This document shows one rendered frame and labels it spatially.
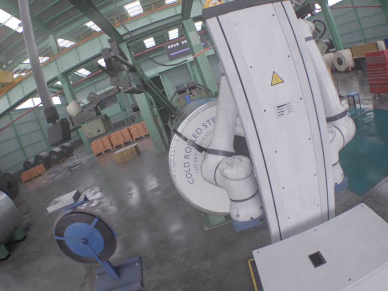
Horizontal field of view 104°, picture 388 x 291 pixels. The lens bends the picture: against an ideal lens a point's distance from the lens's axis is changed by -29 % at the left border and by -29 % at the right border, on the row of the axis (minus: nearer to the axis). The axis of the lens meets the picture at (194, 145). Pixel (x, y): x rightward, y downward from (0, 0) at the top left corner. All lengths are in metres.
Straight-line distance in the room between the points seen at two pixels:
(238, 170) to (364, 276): 0.67
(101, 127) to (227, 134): 0.95
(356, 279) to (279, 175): 0.50
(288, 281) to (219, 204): 1.52
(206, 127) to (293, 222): 1.21
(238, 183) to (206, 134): 1.03
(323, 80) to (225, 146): 0.63
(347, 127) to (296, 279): 0.80
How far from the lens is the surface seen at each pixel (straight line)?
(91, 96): 1.72
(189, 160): 1.97
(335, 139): 1.11
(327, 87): 1.19
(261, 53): 0.80
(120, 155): 8.01
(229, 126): 1.12
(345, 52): 14.14
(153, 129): 6.58
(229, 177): 0.95
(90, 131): 1.68
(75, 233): 2.16
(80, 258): 2.34
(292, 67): 0.83
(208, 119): 1.91
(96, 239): 2.14
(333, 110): 1.20
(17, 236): 5.78
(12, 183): 14.25
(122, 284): 2.43
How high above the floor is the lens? 1.51
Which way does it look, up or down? 14 degrees down
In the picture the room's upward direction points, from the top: 20 degrees counter-clockwise
